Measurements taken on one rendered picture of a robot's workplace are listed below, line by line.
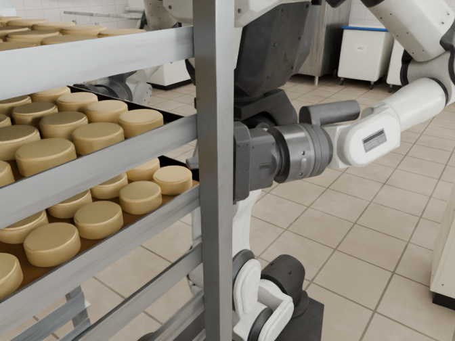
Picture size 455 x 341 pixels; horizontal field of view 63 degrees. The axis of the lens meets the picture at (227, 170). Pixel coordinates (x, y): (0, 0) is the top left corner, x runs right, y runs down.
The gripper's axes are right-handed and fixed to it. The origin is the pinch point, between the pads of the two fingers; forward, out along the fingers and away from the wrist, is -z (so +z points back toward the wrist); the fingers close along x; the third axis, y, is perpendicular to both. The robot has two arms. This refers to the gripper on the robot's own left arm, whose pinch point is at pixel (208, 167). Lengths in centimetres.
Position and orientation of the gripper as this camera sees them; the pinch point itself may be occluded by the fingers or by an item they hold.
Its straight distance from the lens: 53.4
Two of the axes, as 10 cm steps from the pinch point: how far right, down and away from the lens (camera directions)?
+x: 0.0, -8.9, -4.6
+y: 3.8, 4.2, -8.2
